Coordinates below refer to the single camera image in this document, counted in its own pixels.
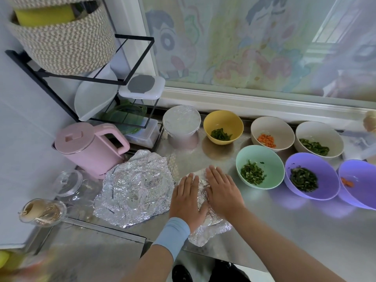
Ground person's right hand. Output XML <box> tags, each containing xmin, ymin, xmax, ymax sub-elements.
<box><xmin>204</xmin><ymin>166</ymin><xmax>246</xmax><ymax>225</ymax></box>

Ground person's left hand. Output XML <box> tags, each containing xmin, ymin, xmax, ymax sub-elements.
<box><xmin>169</xmin><ymin>173</ymin><xmax>210</xmax><ymax>234</ymax></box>

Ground foil-covered bowl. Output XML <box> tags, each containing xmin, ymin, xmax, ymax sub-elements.
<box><xmin>163</xmin><ymin>105</ymin><xmax>202</xmax><ymax>137</ymax></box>
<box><xmin>188</xmin><ymin>168</ymin><xmax>233</xmax><ymax>248</ymax></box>

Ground mint green bowl chopped greens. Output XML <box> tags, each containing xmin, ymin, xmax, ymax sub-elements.
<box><xmin>235</xmin><ymin>145</ymin><xmax>286</xmax><ymax>190</ymax></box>

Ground stack of aluminium foil sheets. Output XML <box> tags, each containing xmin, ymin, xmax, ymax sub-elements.
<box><xmin>93</xmin><ymin>150</ymin><xmax>176</xmax><ymax>228</ymax></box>

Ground pink bowl with greens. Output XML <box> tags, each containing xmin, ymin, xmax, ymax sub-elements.
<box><xmin>167</xmin><ymin>133</ymin><xmax>199</xmax><ymax>150</ymax></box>

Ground yellow bowl with greens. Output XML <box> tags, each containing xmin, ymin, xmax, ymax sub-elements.
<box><xmin>203</xmin><ymin>110</ymin><xmax>244</xmax><ymax>146</ymax></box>

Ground white bowl carrot pieces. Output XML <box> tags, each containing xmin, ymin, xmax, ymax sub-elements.
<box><xmin>250</xmin><ymin>116</ymin><xmax>296</xmax><ymax>153</ymax></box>

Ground purple bowl chopped greens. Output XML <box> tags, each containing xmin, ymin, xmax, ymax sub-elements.
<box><xmin>284</xmin><ymin>152</ymin><xmax>342</xmax><ymax>201</ymax></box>

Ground beige bowl with greens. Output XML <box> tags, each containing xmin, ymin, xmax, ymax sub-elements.
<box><xmin>295</xmin><ymin>121</ymin><xmax>345</xmax><ymax>160</ymax></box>

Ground purple bowl carrot pieces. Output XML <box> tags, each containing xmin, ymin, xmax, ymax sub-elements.
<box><xmin>337</xmin><ymin>159</ymin><xmax>376</xmax><ymax>210</ymax></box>

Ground person's right forearm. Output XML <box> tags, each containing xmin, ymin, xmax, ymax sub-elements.
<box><xmin>228</xmin><ymin>211</ymin><xmax>347</xmax><ymax>282</ymax></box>

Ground stainless steel countertop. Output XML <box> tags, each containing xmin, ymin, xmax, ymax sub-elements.
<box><xmin>23</xmin><ymin>117</ymin><xmax>376</xmax><ymax>282</ymax></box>

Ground light blue wristband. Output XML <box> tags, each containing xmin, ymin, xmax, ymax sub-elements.
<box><xmin>151</xmin><ymin>217</ymin><xmax>191</xmax><ymax>261</ymax></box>

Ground black left shoe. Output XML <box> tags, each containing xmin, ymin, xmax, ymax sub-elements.
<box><xmin>172</xmin><ymin>264</ymin><xmax>194</xmax><ymax>282</ymax></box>

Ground black trousers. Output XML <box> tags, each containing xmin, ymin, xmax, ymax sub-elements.
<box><xmin>208</xmin><ymin>259</ymin><xmax>252</xmax><ymax>282</ymax></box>

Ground clear plastic box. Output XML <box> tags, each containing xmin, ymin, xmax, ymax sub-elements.
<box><xmin>123</xmin><ymin>119</ymin><xmax>161</xmax><ymax>150</ymax></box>

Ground pink electric kettle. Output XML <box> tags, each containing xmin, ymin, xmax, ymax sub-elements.
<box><xmin>54</xmin><ymin>122</ymin><xmax>131</xmax><ymax>179</ymax></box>

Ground clear glass jar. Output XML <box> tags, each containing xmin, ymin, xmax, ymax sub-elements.
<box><xmin>53</xmin><ymin>169</ymin><xmax>85</xmax><ymax>198</ymax></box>

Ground white plate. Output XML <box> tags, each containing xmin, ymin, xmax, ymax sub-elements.
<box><xmin>74</xmin><ymin>64</ymin><xmax>119</xmax><ymax>123</ymax></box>

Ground window with cartoon film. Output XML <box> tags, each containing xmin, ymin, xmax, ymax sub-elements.
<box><xmin>106</xmin><ymin>0</ymin><xmax>376</xmax><ymax>133</ymax></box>

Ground black metal rack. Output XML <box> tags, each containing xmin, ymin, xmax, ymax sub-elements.
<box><xmin>5</xmin><ymin>35</ymin><xmax>167</xmax><ymax>137</ymax></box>

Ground yellow item in basket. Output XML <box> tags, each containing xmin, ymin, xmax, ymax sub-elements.
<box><xmin>14</xmin><ymin>4</ymin><xmax>76</xmax><ymax>27</ymax></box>

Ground woven rope basket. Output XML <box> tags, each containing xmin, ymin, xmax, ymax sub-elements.
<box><xmin>6</xmin><ymin>0</ymin><xmax>118</xmax><ymax>76</ymax></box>

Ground woven rope basket lid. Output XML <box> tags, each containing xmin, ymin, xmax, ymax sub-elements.
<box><xmin>6</xmin><ymin>0</ymin><xmax>102</xmax><ymax>10</ymax></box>

